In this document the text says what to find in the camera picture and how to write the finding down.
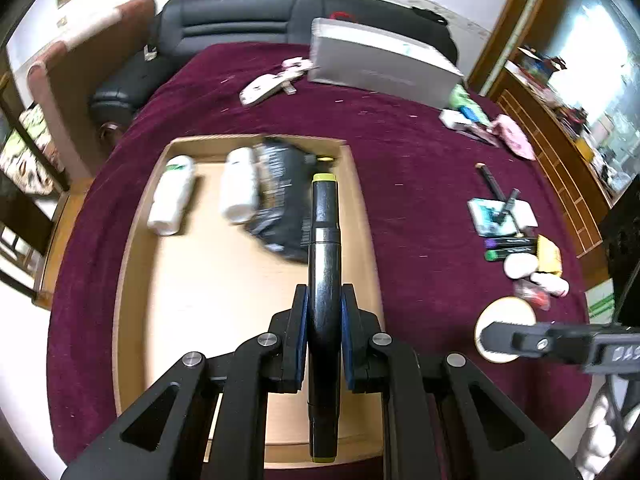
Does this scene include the pink white keychain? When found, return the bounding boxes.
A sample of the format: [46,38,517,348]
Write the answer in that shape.
[280,57,316,95]

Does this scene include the green white carton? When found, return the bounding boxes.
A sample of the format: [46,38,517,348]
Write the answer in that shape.
[585,280,616,326]

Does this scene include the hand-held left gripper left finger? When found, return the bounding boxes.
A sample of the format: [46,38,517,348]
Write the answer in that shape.
[60,284,308,480]

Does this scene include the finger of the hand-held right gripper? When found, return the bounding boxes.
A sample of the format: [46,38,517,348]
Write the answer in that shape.
[481,321,596,366]

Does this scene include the plain white bottle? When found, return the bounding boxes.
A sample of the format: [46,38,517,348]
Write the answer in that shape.
[218,147,261,225]

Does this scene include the red orange small packet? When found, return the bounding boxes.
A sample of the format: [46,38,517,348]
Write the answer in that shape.
[514,280,551,308]

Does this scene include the thick black marker yellow tip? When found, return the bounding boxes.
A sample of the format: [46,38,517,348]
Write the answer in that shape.
[305,172,343,463]

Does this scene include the wooden cabinet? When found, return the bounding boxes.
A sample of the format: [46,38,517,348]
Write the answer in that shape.
[467,0,640,261]

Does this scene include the shallow cardboard box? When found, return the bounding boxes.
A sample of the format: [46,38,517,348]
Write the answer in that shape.
[111,134,386,470]

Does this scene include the black leather sofa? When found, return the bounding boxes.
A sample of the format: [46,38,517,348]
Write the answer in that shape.
[90,0,458,126]

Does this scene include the yellow packet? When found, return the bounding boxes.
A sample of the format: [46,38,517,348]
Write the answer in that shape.
[535,234,563,276]

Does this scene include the long grey box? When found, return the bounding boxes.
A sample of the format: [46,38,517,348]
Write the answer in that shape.
[306,17,465,111]

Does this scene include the purple flat packet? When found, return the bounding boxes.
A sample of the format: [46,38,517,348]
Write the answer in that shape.
[457,122,501,147]

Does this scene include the white charger adapter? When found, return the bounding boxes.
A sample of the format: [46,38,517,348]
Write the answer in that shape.
[510,200,538,228]

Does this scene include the green cloth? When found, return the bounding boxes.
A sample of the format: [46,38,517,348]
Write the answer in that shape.
[447,84,493,126]

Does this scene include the black marker purple caps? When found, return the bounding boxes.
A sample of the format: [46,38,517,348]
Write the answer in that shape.
[484,237,538,251]

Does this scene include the small white box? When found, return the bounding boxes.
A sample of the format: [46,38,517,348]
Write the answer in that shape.
[439,109,468,131]

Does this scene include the floral printed cloth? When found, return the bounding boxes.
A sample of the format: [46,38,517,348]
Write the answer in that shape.
[0,105,56,196]

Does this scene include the person's white padded jacket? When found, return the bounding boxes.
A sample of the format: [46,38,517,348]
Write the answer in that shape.
[572,375,640,480]

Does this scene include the black marker green caps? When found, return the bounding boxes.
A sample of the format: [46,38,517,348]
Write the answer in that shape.
[484,247,538,262]

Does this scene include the black pen gold tip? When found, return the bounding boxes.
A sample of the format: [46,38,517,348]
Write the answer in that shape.
[475,162,507,201]

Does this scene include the brown wooden chair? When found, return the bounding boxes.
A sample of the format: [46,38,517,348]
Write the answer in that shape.
[27,0,161,181]

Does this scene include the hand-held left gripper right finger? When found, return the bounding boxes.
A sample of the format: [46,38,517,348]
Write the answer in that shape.
[341,284,583,480]

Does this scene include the black snack packet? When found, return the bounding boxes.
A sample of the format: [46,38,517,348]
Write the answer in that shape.
[244,136,321,263]

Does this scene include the white tube red cap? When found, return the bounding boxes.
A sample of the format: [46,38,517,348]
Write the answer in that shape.
[530,271,571,297]

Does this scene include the teal white pack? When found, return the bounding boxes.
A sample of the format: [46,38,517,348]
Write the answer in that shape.
[467,197,521,237]

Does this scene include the small white jar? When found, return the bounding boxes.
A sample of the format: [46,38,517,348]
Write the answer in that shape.
[503,252,541,280]

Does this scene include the white bottle green label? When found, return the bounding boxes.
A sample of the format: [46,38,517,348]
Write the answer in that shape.
[146,156,196,236]

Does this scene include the white remote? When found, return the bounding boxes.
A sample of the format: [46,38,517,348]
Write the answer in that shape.
[239,72,286,107]

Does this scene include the pink pouch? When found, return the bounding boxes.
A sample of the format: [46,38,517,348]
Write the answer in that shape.
[492,114,536,161]

